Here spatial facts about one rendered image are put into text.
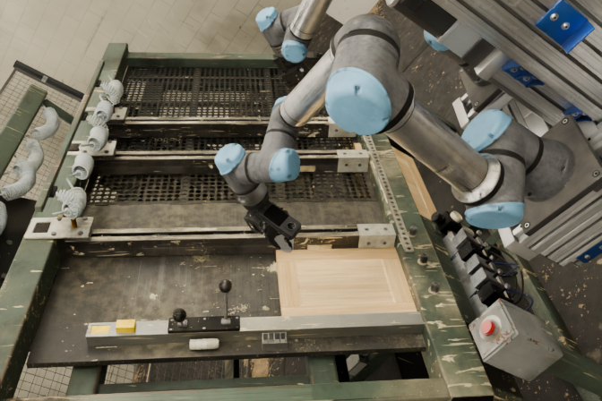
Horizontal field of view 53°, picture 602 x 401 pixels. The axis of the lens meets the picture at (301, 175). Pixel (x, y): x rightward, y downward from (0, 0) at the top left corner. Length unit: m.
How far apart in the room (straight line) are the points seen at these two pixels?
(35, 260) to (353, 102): 1.23
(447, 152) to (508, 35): 0.38
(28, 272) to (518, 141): 1.38
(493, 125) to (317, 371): 0.85
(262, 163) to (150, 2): 6.23
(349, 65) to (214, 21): 6.50
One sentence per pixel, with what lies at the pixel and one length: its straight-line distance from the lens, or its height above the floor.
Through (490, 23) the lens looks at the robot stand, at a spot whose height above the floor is 1.35.
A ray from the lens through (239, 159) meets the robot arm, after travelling 1.39.
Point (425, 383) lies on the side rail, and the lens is 1.68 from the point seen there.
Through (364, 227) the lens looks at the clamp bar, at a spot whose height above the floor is 1.01.
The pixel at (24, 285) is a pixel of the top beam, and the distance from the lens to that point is 1.90.
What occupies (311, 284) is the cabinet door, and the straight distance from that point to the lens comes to 1.92.
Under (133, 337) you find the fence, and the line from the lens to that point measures 1.78.
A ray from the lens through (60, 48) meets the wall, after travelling 8.13.
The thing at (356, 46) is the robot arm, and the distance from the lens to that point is 1.06.
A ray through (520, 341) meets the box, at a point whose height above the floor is 0.90.
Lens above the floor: 2.05
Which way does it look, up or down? 23 degrees down
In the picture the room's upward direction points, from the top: 62 degrees counter-clockwise
